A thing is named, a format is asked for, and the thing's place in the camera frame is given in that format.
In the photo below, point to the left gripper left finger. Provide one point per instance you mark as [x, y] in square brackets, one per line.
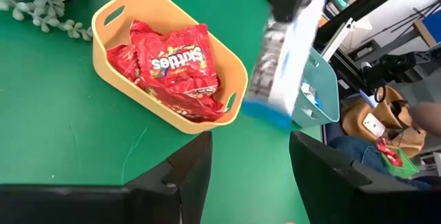
[196, 169]

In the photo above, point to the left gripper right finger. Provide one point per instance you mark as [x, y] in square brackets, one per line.
[320, 182]

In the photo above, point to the red Skittles packet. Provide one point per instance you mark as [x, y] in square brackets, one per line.
[179, 62]
[193, 108]
[122, 62]

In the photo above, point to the tan leather bag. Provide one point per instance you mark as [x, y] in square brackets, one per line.
[355, 113]

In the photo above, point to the white phone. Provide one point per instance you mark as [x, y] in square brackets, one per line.
[373, 124]

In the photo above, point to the small green basket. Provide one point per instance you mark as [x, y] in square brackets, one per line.
[403, 167]

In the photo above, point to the teal plastic bin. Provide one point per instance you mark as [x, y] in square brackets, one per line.
[324, 86]

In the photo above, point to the person's hand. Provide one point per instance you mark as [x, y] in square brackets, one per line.
[427, 118]

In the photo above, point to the green table mat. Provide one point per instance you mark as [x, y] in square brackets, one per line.
[69, 113]

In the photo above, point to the orange plastic bin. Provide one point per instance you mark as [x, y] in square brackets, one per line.
[113, 45]

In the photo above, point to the mixed succulent potted plant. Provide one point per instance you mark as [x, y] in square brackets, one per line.
[44, 7]

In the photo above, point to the silver aluminium frame post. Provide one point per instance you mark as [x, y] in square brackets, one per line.
[336, 39]

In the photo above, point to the black table frame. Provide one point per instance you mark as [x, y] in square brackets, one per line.
[361, 7]

